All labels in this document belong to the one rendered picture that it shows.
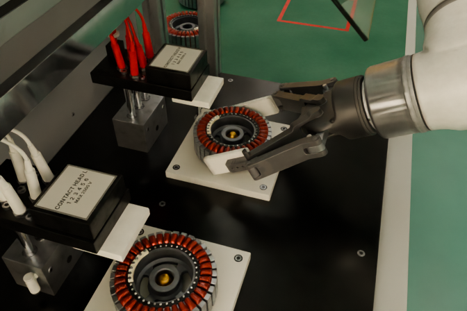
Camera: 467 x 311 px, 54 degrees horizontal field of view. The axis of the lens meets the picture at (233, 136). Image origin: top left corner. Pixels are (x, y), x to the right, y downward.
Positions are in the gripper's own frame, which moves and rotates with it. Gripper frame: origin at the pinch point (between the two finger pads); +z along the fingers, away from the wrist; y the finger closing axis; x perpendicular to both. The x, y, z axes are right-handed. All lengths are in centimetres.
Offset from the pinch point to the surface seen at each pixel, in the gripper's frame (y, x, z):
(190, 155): -3.6, 0.7, 5.7
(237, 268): -19.2, -5.2, -4.8
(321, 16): 51, -7, -1
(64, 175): -23.1, 14.9, 2.5
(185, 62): -0.9, 13.2, -0.5
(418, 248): 53, -92, 1
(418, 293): 37, -92, 1
